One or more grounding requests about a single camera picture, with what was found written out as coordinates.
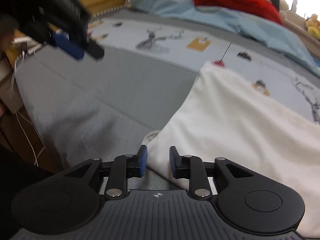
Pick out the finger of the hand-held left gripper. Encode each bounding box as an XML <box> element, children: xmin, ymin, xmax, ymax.
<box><xmin>51</xmin><ymin>32</ymin><xmax>85</xmax><ymax>60</ymax></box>
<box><xmin>84</xmin><ymin>38</ymin><xmax>105</xmax><ymax>61</ymax></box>

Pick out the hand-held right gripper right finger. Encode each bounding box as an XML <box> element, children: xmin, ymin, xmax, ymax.
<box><xmin>169</xmin><ymin>146</ymin><xmax>254</xmax><ymax>200</ymax></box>

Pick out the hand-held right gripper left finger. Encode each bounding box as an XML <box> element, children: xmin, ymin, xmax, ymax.
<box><xmin>62</xmin><ymin>144</ymin><xmax>148</xmax><ymax>200</ymax></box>

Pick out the white t-shirt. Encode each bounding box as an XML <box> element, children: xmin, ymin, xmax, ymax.
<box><xmin>146</xmin><ymin>60</ymin><xmax>320</xmax><ymax>240</ymax></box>

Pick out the grey printed bed sheet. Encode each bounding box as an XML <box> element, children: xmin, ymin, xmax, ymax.
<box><xmin>14</xmin><ymin>10</ymin><xmax>320</xmax><ymax>198</ymax></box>

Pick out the light blue duvet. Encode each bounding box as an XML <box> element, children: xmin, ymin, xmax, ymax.
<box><xmin>129</xmin><ymin>0</ymin><xmax>320</xmax><ymax>77</ymax></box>

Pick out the yellow plush toy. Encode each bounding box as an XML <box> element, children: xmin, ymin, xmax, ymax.
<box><xmin>305</xmin><ymin>14</ymin><xmax>320</xmax><ymax>40</ymax></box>

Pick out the white cable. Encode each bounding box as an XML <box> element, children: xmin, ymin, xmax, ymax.
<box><xmin>11</xmin><ymin>51</ymin><xmax>47</xmax><ymax>167</ymax></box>

